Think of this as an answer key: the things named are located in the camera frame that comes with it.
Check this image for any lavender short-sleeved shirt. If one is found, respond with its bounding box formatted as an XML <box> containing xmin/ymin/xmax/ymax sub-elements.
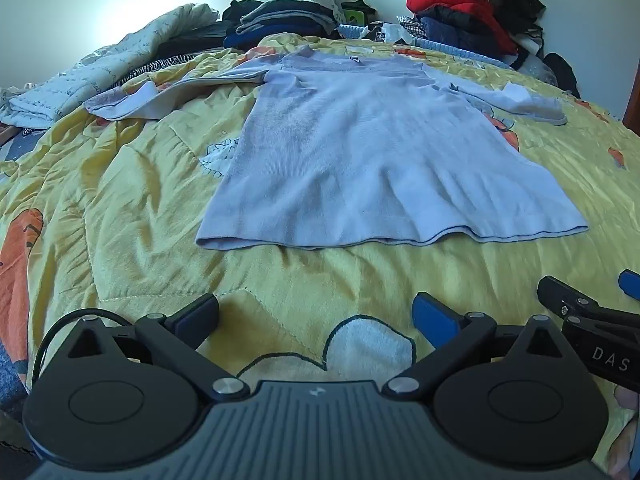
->
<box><xmin>82</xmin><ymin>44</ymin><xmax>590</xmax><ymax>251</ymax></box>

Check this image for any white crumpled cloth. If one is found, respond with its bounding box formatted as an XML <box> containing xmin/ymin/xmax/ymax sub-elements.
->
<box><xmin>379</xmin><ymin>22</ymin><xmax>417</xmax><ymax>45</ymax></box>

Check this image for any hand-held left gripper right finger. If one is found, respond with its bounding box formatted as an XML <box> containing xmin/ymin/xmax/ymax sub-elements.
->
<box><xmin>382</xmin><ymin>291</ymin><xmax>577</xmax><ymax>404</ymax></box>

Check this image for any black cable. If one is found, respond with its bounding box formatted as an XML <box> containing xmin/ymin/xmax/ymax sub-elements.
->
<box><xmin>37</xmin><ymin>307</ymin><xmax>127</xmax><ymax>387</ymax></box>

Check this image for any pile of dark folded clothes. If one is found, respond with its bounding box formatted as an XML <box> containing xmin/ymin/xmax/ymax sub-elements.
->
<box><xmin>221</xmin><ymin>0</ymin><xmax>340</xmax><ymax>52</ymax></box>

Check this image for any light blue knitted blanket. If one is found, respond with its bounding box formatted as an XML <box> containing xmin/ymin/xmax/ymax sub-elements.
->
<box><xmin>337</xmin><ymin>23</ymin><xmax>517</xmax><ymax>69</ymax></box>

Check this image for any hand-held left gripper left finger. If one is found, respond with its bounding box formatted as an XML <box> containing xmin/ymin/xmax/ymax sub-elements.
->
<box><xmin>66</xmin><ymin>293</ymin><xmax>251</xmax><ymax>402</ymax></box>

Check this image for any white quilted blanket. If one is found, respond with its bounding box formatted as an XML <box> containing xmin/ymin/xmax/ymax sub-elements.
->
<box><xmin>0</xmin><ymin>2</ymin><xmax>222</xmax><ymax>127</ymax></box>

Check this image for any green box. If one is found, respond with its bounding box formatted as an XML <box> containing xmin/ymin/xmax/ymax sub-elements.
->
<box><xmin>342</xmin><ymin>1</ymin><xmax>377</xmax><ymax>27</ymax></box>

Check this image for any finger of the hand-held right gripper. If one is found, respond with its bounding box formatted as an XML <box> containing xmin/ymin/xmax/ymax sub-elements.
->
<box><xmin>537</xmin><ymin>275</ymin><xmax>602</xmax><ymax>319</ymax></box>
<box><xmin>618</xmin><ymin>269</ymin><xmax>640</xmax><ymax>303</ymax></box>

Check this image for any yellow printed quilt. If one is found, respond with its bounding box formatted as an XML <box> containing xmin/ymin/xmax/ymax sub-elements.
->
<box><xmin>0</xmin><ymin>34</ymin><xmax>640</xmax><ymax>463</ymax></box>

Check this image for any black and white striped cloth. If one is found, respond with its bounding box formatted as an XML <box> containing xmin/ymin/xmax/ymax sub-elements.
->
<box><xmin>111</xmin><ymin>52</ymin><xmax>202</xmax><ymax>89</ymax></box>

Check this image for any navy padded jacket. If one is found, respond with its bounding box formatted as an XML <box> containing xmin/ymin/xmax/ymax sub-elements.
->
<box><xmin>416</xmin><ymin>7</ymin><xmax>507</xmax><ymax>62</ymax></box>

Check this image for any small black garment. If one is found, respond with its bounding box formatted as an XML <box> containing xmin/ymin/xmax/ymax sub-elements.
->
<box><xmin>542</xmin><ymin>52</ymin><xmax>582</xmax><ymax>99</ymax></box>

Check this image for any red padded jacket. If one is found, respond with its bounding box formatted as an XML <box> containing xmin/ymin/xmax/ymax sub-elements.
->
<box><xmin>406</xmin><ymin>0</ymin><xmax>519</xmax><ymax>56</ymax></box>

